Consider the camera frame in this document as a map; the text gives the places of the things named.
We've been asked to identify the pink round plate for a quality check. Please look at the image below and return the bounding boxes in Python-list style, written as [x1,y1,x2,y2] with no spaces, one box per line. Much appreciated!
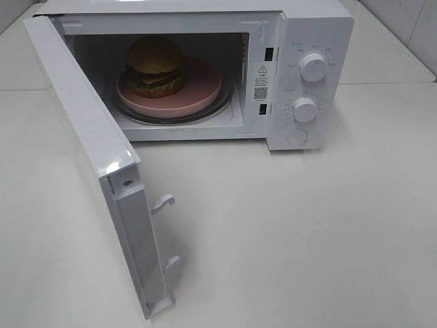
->
[116,57,223,118]

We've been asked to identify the burger with lettuce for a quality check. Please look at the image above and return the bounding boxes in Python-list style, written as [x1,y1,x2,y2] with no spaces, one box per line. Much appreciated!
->
[124,36,185,98]

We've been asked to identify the upper white power knob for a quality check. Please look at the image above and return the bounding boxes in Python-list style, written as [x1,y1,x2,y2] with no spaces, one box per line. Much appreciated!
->
[298,51,328,83]

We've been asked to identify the white microwave oven body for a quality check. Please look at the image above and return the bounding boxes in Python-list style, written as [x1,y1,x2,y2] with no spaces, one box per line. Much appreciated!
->
[32,1,354,150]

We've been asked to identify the round white door release button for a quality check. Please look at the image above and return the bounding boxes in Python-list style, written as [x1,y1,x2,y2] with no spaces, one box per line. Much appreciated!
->
[287,128,308,146]

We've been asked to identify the lower white timer knob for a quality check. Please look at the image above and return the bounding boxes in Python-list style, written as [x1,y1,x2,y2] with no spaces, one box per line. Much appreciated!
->
[292,97,318,123]

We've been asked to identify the glass microwave turntable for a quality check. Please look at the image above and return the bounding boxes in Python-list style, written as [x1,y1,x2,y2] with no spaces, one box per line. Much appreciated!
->
[117,82,234,126]

